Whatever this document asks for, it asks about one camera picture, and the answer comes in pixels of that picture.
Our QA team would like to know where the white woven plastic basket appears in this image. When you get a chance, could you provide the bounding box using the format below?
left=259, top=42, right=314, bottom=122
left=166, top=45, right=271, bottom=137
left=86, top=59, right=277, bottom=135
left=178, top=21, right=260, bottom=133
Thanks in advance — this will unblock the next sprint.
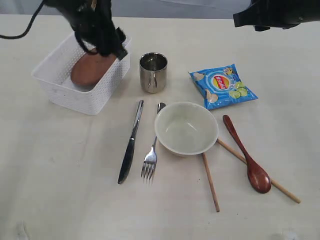
left=31, top=33, right=132, bottom=116

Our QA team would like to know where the silver metal fork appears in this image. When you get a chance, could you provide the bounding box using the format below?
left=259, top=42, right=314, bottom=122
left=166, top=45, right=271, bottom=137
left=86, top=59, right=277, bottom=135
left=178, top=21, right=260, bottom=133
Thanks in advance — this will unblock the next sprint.
left=140, top=102, right=167, bottom=186

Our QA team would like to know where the white ceramic bowl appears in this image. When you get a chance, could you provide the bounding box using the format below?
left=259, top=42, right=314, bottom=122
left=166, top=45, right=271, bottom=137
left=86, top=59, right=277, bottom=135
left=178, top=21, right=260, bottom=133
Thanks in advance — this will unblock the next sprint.
left=154, top=101, right=219, bottom=157

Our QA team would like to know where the brown wooden plate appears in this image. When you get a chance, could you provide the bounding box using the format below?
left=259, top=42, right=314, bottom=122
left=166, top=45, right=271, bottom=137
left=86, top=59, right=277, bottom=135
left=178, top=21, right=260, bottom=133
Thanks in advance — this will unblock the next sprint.
left=70, top=53, right=117, bottom=87

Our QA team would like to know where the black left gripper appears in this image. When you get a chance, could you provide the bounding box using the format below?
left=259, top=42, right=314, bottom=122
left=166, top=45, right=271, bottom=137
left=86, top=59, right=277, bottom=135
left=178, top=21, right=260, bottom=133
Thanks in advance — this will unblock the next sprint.
left=53, top=0, right=128, bottom=60

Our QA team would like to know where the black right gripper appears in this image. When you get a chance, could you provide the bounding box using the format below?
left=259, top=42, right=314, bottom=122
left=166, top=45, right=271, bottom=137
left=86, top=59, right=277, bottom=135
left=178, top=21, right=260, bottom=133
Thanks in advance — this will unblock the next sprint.
left=233, top=0, right=320, bottom=32

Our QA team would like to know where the silver table knife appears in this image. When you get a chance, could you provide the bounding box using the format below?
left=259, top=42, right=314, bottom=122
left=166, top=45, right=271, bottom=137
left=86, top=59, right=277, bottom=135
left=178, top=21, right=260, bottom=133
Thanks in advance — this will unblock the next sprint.
left=117, top=100, right=144, bottom=184

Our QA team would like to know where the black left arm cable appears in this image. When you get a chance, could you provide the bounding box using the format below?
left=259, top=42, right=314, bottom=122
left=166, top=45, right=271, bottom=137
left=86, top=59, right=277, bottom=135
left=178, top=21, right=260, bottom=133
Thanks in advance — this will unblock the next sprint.
left=0, top=0, right=48, bottom=40

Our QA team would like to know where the black metal cup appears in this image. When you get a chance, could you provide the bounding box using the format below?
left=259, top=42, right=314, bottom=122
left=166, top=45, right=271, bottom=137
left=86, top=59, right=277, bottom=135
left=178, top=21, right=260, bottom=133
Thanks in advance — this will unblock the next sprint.
left=139, top=52, right=168, bottom=94

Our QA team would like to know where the blue potato chips bag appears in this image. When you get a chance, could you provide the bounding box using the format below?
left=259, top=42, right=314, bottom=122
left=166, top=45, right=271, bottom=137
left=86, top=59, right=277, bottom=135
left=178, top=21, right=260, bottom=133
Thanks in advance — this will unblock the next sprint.
left=189, top=64, right=258, bottom=110

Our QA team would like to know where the brown wooden spoon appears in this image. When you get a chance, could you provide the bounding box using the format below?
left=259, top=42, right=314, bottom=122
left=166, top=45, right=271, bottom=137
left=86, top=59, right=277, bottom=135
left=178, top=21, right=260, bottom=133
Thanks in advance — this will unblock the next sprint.
left=222, top=114, right=272, bottom=194

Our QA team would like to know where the brown wooden chopstick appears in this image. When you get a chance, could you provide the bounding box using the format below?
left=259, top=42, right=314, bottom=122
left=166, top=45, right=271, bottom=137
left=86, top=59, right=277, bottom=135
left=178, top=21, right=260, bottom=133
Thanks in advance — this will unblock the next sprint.
left=217, top=138, right=301, bottom=204
left=201, top=152, right=220, bottom=213

